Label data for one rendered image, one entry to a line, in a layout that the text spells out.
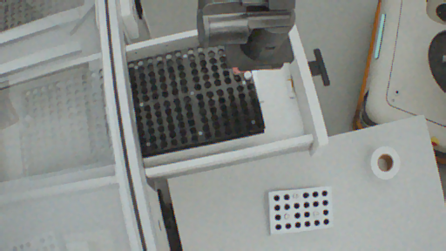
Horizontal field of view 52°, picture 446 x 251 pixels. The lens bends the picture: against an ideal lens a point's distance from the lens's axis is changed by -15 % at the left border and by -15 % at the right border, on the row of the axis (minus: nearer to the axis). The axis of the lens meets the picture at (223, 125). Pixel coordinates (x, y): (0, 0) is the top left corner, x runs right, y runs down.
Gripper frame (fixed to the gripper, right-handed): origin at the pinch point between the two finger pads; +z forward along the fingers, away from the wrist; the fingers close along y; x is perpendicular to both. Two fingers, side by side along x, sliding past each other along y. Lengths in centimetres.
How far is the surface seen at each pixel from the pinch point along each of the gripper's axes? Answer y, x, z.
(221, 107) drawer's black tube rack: 2.8, 3.6, 12.1
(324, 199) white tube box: -14.8, 23.1, 15.1
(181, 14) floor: -6, -59, 101
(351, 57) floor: -66, -31, 90
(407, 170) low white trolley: -35.9, 21.0, 15.3
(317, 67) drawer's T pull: -14.3, 0.0, 4.7
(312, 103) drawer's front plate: -11.2, 6.9, 3.2
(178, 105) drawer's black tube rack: 10.8, 2.9, 10.0
